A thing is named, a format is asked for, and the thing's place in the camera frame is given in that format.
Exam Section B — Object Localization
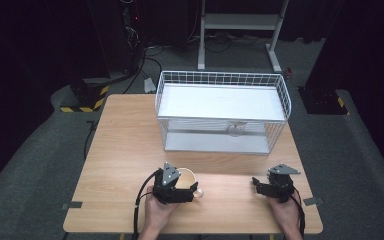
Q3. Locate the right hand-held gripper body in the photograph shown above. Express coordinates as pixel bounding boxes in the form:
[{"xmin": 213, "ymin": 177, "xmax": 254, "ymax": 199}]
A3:
[{"xmin": 265, "ymin": 163, "xmax": 302, "ymax": 204}]

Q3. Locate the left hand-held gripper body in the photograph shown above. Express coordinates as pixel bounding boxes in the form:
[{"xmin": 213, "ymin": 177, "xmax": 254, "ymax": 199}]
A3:
[{"xmin": 152, "ymin": 161, "xmax": 186, "ymax": 205}]

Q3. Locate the cream ceramic cup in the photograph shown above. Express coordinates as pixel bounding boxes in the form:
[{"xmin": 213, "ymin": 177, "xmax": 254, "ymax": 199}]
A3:
[{"xmin": 174, "ymin": 167, "xmax": 205, "ymax": 200}]

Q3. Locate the white wire shelf rack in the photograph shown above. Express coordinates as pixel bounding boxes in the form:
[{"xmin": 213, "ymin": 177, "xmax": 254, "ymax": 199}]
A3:
[{"xmin": 154, "ymin": 69, "xmax": 293, "ymax": 156}]

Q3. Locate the person's left hand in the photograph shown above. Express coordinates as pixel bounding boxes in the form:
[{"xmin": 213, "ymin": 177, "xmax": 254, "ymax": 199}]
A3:
[{"xmin": 145, "ymin": 185, "xmax": 182, "ymax": 232}]

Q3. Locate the person's right hand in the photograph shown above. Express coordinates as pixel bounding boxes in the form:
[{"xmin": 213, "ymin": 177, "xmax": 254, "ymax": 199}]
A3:
[{"xmin": 267, "ymin": 188, "xmax": 302, "ymax": 232}]

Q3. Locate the grey tape piece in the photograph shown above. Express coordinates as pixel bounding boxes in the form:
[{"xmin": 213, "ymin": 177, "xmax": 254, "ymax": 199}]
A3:
[
  {"xmin": 302, "ymin": 196, "xmax": 326, "ymax": 207},
  {"xmin": 60, "ymin": 201, "xmax": 84, "ymax": 211}
]

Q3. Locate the clear glass cup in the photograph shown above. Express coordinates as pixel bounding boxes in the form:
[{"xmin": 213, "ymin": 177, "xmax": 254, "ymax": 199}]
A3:
[{"xmin": 226, "ymin": 121, "xmax": 248, "ymax": 138}]

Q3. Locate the black striped stand base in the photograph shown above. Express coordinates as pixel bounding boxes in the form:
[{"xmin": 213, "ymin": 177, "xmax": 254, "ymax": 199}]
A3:
[
  {"xmin": 59, "ymin": 77, "xmax": 111, "ymax": 114},
  {"xmin": 297, "ymin": 85, "xmax": 351, "ymax": 116}
]

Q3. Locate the grey power box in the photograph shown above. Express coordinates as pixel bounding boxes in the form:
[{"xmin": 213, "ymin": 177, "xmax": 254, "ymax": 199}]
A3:
[{"xmin": 142, "ymin": 77, "xmax": 157, "ymax": 94}]

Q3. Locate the dark equipment tower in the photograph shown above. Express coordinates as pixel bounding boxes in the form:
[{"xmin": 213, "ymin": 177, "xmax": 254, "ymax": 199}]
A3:
[{"xmin": 119, "ymin": 0, "xmax": 148, "ymax": 74}]

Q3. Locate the white metal stand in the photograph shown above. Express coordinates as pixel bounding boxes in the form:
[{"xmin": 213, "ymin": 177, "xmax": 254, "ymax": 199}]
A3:
[{"xmin": 196, "ymin": 0, "xmax": 290, "ymax": 73}]

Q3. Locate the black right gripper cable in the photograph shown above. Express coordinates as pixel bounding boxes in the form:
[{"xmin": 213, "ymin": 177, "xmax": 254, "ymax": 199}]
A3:
[{"xmin": 291, "ymin": 186, "xmax": 306, "ymax": 238}]

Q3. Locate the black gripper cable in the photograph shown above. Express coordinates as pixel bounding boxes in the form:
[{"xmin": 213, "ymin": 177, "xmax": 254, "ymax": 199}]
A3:
[
  {"xmin": 132, "ymin": 169, "xmax": 161, "ymax": 240},
  {"xmin": 291, "ymin": 186, "xmax": 306, "ymax": 238}
]

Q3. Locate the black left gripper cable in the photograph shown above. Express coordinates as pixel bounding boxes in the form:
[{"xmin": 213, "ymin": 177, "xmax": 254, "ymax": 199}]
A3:
[{"xmin": 132, "ymin": 169, "xmax": 161, "ymax": 240}]

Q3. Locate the black floor cable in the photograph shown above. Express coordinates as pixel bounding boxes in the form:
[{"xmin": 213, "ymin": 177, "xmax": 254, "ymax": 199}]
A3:
[{"xmin": 122, "ymin": 45, "xmax": 165, "ymax": 95}]

